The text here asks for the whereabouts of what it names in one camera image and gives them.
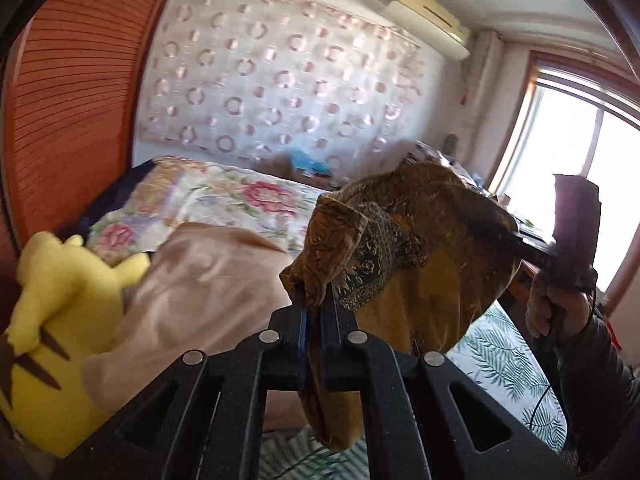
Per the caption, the golden brown patterned garment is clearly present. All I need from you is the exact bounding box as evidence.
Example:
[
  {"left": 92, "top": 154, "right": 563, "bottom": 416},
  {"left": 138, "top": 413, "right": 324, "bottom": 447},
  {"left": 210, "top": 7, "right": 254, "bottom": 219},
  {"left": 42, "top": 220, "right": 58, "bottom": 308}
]
[{"left": 280, "top": 162, "right": 520, "bottom": 451}]

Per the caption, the dark grey sleeve forearm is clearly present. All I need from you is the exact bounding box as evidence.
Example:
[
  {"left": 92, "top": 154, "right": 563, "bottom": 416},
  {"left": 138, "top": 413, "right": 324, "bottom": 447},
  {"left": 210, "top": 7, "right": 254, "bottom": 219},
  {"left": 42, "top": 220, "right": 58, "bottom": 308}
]
[{"left": 554, "top": 316, "right": 639, "bottom": 479}]

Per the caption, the person's right hand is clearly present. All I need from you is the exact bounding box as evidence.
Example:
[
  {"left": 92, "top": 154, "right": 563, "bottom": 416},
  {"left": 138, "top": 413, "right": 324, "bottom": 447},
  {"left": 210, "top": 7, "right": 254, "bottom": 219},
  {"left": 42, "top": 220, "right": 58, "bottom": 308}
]
[{"left": 525, "top": 271, "right": 591, "bottom": 344}]

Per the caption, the folded beige garment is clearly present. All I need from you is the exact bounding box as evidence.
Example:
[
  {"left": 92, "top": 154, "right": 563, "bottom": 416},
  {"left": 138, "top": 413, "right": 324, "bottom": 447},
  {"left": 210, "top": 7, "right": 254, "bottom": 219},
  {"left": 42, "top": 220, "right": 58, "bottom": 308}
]
[{"left": 82, "top": 223, "right": 292, "bottom": 412}]

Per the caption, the palm leaf bed sheet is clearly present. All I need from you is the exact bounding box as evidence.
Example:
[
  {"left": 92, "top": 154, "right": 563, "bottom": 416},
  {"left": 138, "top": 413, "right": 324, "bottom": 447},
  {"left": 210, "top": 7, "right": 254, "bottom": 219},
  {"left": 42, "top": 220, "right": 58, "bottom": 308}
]
[{"left": 258, "top": 302, "right": 567, "bottom": 479}]

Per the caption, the wooden framed window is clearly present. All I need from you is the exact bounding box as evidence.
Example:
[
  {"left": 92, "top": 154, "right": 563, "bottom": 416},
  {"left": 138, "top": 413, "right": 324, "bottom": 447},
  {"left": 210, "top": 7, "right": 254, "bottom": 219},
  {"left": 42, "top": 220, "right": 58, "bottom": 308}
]
[{"left": 489, "top": 51, "right": 639, "bottom": 309}]

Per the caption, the floral quilt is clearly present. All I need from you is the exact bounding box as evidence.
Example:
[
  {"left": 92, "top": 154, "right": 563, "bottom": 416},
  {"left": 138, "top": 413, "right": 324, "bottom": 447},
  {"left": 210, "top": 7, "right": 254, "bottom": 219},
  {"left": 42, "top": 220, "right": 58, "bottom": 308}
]
[{"left": 86, "top": 156, "right": 323, "bottom": 266}]

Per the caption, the yellow Pikachu plush toy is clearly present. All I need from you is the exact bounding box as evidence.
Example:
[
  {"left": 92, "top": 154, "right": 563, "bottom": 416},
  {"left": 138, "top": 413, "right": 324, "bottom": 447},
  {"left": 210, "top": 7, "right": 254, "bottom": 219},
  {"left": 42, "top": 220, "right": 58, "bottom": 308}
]
[{"left": 1, "top": 232, "right": 151, "bottom": 458}]

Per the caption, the circle pattern sheer curtain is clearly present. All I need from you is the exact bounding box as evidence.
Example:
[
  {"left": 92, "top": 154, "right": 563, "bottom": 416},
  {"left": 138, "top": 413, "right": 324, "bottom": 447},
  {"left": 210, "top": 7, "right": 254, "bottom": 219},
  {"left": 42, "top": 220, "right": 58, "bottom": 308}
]
[{"left": 134, "top": 0, "right": 424, "bottom": 180}]

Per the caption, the white wall air conditioner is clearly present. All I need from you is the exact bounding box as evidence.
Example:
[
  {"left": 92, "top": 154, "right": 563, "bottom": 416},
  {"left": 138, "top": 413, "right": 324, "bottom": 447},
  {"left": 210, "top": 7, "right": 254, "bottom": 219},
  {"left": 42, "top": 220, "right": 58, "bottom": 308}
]
[{"left": 383, "top": 0, "right": 471, "bottom": 61}]

